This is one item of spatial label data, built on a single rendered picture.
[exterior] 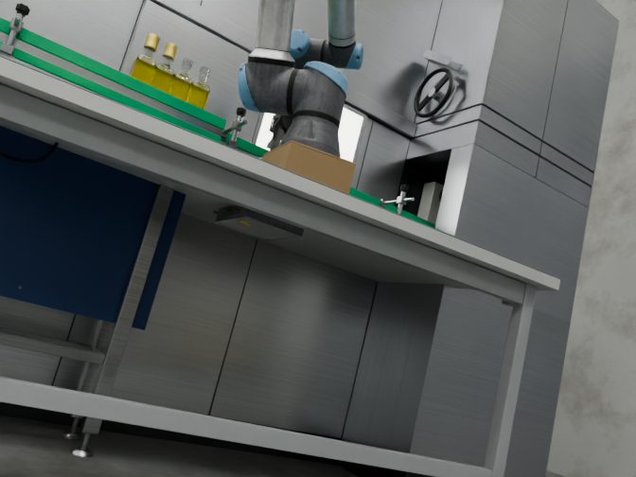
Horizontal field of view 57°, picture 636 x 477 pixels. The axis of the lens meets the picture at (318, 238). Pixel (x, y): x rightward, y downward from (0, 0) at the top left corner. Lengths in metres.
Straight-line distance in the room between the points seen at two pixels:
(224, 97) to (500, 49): 1.05
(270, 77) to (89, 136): 0.47
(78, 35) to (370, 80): 1.10
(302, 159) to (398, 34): 1.34
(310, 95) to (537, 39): 1.35
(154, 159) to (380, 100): 1.36
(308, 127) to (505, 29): 1.23
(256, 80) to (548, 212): 1.41
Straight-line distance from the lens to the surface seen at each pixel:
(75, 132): 1.24
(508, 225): 2.28
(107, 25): 2.03
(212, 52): 2.08
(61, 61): 1.66
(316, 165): 1.34
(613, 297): 4.61
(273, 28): 1.48
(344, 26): 1.63
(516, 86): 2.42
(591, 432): 4.53
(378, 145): 2.38
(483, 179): 2.20
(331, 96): 1.43
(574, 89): 2.70
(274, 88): 1.45
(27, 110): 1.24
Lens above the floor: 0.38
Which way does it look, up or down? 11 degrees up
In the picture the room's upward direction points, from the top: 14 degrees clockwise
